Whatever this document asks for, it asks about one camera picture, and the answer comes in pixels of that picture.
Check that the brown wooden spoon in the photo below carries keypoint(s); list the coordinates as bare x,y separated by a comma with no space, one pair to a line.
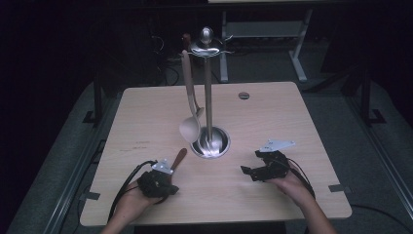
179,157

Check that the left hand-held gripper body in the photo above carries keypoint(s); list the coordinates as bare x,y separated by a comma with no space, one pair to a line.
152,183

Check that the beige ladle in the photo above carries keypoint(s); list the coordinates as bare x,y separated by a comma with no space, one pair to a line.
190,130

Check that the white desk frame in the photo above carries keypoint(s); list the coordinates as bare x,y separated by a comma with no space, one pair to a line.
266,29

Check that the black metal stand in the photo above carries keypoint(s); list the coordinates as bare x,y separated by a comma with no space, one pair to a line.
97,97
366,97

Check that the person's right hand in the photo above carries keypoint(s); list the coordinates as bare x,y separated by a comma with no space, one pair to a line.
293,187

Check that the metal utensil stand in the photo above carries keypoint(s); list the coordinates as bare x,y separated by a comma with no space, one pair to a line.
208,97

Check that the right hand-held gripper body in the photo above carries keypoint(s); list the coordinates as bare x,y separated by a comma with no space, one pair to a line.
276,165

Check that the grey round table grommet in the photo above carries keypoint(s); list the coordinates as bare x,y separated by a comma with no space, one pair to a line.
244,95

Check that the grey tape strip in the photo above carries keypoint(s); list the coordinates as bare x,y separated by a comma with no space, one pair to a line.
337,187
90,196

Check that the aluminium rail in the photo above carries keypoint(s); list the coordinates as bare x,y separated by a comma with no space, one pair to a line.
383,156
74,182

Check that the person's left hand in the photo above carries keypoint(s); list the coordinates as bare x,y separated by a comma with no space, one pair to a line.
130,204

